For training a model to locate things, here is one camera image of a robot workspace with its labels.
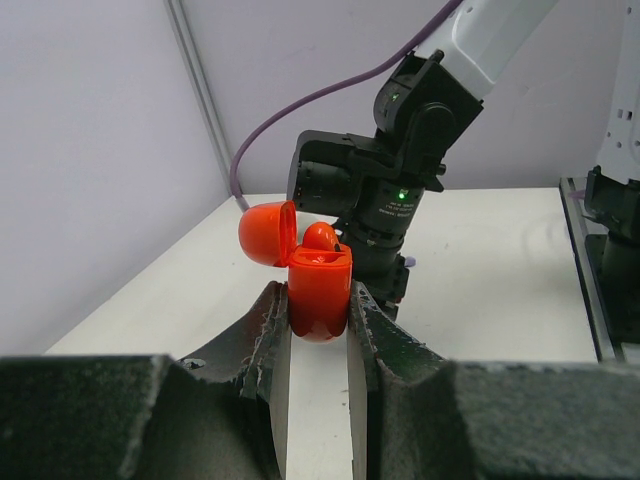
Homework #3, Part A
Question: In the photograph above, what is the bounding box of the orange charging case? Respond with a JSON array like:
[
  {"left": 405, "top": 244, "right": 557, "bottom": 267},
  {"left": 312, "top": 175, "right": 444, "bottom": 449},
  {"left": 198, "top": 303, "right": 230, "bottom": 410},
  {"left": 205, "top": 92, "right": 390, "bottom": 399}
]
[{"left": 238, "top": 201, "right": 353, "bottom": 343}]

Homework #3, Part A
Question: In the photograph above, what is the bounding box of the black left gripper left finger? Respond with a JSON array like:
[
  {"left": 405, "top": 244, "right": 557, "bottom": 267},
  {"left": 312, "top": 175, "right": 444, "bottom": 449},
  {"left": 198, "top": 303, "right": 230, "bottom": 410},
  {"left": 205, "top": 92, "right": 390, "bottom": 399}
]
[{"left": 1, "top": 282, "right": 291, "bottom": 479}]

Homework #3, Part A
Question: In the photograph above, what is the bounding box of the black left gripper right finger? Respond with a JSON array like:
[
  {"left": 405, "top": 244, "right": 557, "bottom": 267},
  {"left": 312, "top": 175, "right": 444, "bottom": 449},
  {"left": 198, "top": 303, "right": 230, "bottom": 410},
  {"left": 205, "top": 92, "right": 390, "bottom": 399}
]
[{"left": 347, "top": 283, "right": 639, "bottom": 479}]

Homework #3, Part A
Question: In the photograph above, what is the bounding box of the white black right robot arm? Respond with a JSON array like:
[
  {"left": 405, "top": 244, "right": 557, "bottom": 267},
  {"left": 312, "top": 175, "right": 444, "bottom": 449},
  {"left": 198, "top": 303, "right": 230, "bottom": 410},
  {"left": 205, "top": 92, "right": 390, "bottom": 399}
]
[{"left": 287, "top": 1, "right": 639, "bottom": 344}]

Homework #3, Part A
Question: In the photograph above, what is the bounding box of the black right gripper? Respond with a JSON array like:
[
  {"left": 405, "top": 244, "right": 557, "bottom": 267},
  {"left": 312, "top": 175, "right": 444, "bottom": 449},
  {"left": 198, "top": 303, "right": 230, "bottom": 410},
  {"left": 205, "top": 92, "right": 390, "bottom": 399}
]
[{"left": 332, "top": 218, "right": 409, "bottom": 320}]

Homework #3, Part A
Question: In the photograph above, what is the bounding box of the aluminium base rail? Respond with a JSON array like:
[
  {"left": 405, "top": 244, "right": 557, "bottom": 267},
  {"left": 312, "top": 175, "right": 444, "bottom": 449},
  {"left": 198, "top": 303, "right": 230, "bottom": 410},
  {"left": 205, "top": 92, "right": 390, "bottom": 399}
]
[{"left": 559, "top": 168, "right": 639, "bottom": 366}]

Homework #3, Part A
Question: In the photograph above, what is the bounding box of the aluminium frame post left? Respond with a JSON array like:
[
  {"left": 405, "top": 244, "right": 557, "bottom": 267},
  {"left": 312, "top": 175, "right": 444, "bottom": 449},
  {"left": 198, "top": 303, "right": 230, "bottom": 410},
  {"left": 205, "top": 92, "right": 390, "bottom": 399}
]
[{"left": 164, "top": 0, "right": 233, "bottom": 195}]

